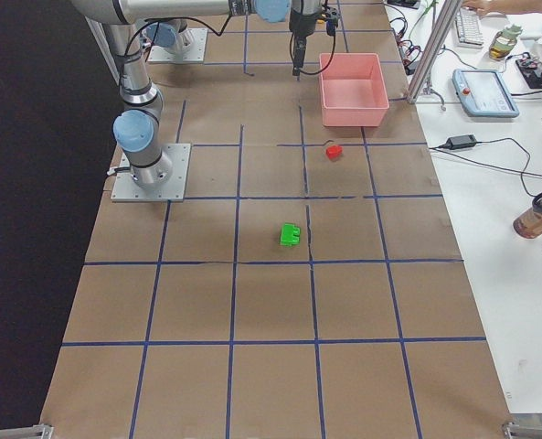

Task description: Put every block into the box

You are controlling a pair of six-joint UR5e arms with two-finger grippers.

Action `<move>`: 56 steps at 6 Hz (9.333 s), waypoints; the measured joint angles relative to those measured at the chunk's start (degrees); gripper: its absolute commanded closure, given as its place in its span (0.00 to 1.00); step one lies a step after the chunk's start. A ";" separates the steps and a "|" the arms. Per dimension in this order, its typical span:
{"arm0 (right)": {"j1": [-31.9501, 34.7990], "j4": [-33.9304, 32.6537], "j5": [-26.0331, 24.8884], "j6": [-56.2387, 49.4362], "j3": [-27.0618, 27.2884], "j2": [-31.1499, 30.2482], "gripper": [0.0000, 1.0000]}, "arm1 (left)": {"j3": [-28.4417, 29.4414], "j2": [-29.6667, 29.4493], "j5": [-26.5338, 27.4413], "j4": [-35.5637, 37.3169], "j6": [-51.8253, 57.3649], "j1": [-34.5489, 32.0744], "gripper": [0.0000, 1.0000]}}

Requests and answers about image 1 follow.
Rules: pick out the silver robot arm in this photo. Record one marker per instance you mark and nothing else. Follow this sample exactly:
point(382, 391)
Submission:
point(123, 22)
point(173, 36)

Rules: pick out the person hand at keyboard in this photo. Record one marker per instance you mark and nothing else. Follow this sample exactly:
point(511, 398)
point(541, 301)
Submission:
point(481, 7)

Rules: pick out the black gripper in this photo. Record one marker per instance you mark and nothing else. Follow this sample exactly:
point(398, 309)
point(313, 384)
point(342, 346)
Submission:
point(302, 20)

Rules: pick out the pink plastic box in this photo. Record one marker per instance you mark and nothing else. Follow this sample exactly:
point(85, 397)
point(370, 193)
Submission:
point(352, 90)

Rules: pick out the brown water bottle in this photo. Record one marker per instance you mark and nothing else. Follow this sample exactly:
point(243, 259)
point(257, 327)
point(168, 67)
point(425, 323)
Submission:
point(529, 224)

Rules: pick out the brown paper table cover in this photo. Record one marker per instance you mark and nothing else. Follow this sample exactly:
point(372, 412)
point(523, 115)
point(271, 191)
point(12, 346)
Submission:
point(192, 321)

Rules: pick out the green lidded jar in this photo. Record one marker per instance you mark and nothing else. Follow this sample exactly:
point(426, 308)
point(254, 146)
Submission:
point(504, 42)

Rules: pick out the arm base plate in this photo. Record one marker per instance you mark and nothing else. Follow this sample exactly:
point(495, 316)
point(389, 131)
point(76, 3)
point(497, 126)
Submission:
point(164, 181)
point(196, 54)

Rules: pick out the aluminium frame post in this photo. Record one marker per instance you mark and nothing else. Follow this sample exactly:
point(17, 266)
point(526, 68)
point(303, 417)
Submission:
point(439, 32)

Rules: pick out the blue teach pendant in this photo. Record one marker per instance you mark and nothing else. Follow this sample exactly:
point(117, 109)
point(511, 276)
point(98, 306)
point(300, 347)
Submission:
point(483, 93)

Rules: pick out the white keyboard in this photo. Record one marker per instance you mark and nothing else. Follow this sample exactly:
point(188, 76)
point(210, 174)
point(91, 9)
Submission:
point(467, 29)

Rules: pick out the black power adapter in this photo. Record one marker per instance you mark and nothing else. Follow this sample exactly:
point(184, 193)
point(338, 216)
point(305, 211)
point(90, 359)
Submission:
point(459, 142)

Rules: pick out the red toy block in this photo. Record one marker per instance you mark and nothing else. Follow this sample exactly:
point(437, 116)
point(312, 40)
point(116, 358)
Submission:
point(333, 151)

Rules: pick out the green toy block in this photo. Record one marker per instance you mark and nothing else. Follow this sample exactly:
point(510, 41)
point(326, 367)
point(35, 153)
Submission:
point(290, 235)

